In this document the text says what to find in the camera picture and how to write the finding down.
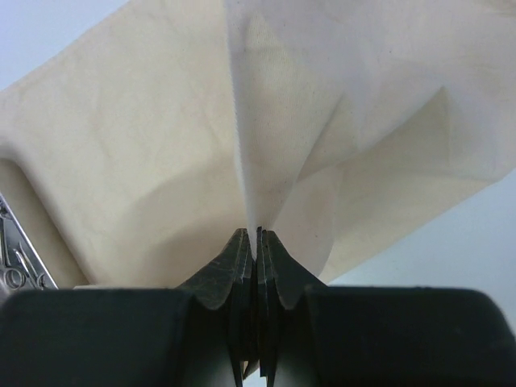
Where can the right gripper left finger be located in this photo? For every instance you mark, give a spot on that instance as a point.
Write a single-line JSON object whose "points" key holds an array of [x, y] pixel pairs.
{"points": [[219, 338]]}

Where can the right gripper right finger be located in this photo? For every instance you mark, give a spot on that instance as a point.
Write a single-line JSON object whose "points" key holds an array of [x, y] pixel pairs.
{"points": [[283, 336]]}

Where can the beige cloth surgical wrap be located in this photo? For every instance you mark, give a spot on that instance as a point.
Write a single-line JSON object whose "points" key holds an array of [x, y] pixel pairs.
{"points": [[132, 155]]}

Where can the steel surgical scissors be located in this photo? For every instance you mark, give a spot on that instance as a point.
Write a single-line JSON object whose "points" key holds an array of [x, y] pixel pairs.
{"points": [[17, 269]]}

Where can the metal instrument tray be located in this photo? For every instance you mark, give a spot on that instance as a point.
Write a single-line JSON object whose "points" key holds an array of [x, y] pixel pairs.
{"points": [[49, 282]]}

